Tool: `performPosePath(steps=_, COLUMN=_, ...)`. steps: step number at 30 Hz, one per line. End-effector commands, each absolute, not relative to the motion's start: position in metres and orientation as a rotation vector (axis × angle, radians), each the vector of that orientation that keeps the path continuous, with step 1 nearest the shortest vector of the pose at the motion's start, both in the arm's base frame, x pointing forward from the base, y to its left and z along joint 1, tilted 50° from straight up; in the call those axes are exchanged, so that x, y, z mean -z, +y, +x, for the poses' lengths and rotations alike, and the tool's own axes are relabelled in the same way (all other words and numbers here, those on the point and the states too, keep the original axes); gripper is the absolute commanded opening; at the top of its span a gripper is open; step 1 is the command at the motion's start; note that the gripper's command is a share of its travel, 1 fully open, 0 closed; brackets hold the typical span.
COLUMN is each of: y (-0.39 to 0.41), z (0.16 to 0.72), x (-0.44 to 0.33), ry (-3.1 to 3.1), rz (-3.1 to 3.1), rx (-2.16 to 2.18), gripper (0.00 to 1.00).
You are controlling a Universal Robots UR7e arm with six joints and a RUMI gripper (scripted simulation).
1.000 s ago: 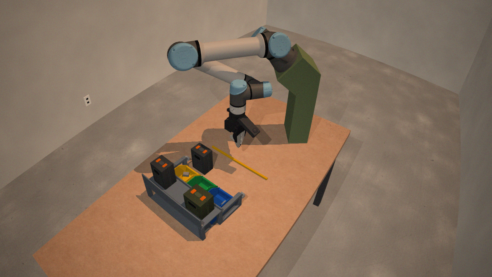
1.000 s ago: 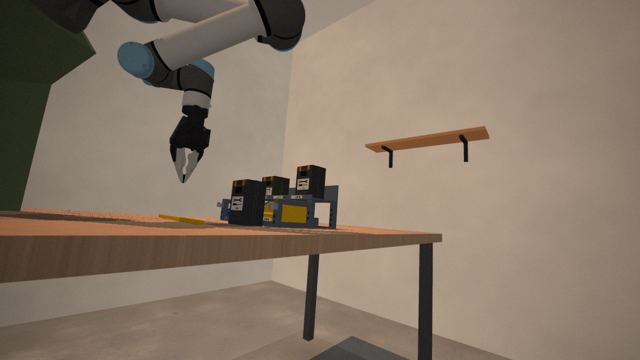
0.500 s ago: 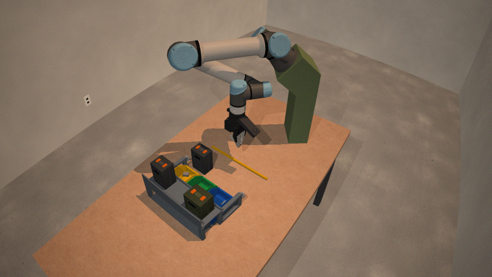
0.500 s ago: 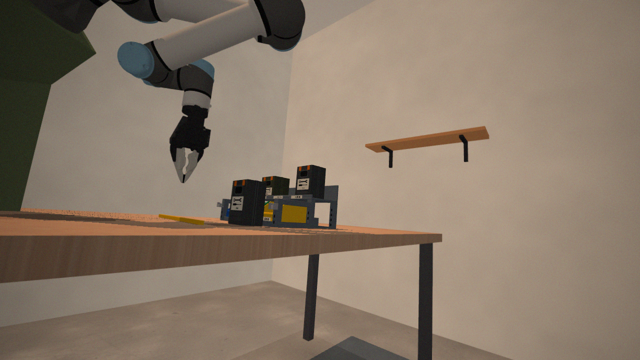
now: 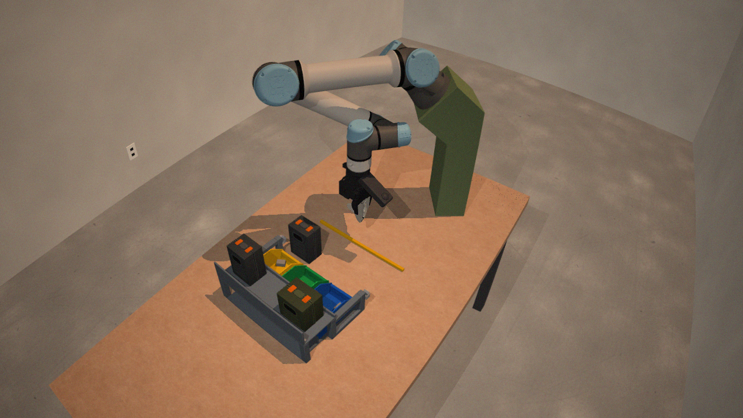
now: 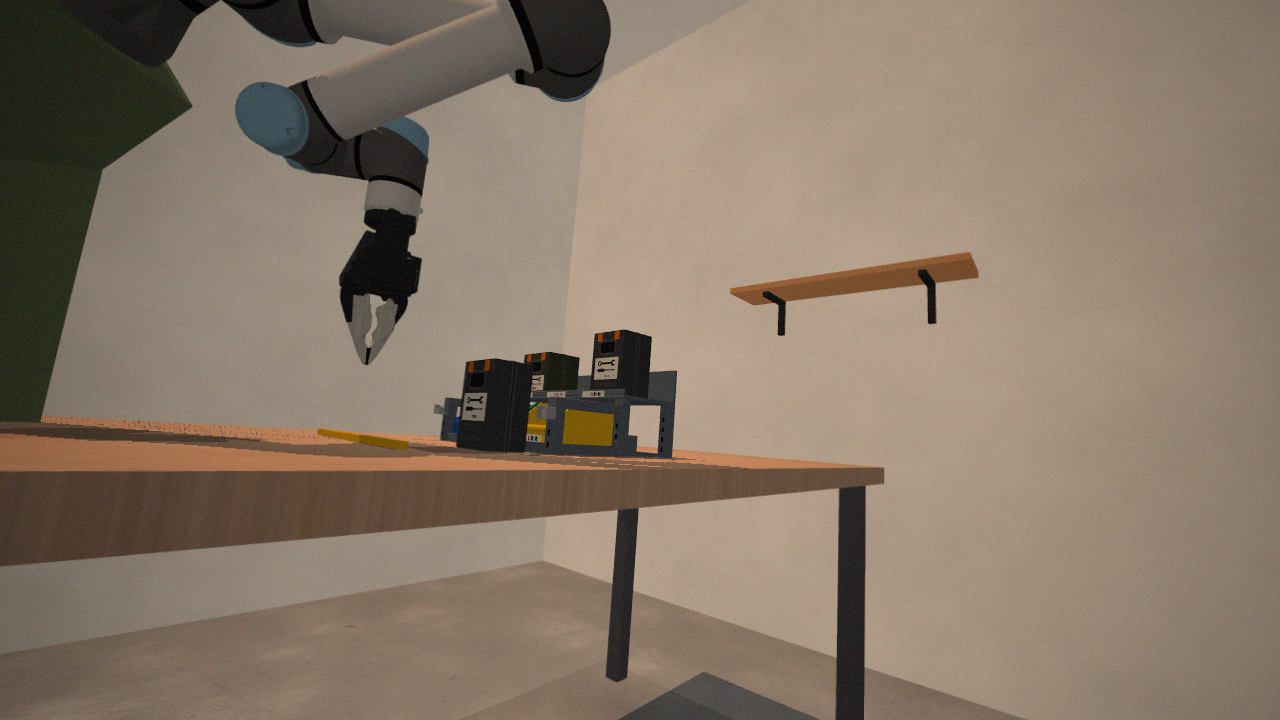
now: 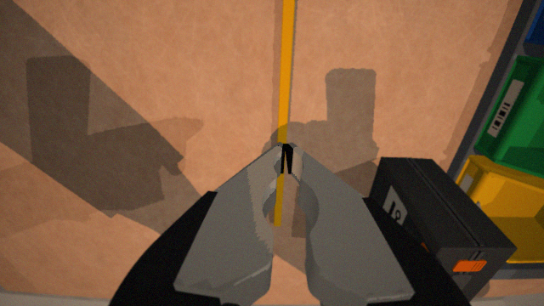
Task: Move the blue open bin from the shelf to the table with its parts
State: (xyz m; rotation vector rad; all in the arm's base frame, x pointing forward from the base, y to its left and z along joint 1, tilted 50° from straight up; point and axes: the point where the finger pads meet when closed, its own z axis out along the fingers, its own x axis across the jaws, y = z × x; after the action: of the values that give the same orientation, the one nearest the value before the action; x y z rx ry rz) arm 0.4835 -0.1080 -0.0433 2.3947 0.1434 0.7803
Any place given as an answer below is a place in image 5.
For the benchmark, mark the blue bin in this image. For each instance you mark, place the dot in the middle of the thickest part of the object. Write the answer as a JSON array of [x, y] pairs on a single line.
[[331, 295]]

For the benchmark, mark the yellow bar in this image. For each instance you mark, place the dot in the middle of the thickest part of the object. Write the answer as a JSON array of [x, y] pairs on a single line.
[[362, 245]]

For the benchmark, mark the green open bin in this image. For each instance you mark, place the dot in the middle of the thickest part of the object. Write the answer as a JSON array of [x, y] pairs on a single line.
[[307, 275]]

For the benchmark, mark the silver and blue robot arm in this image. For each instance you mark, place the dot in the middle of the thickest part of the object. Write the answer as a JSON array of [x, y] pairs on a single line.
[[415, 70]]

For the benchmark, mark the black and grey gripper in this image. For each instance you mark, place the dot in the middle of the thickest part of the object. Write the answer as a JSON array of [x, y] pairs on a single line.
[[350, 188]]

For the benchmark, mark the grey metal shelf rack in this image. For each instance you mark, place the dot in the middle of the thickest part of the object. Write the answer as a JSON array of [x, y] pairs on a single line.
[[259, 302]]

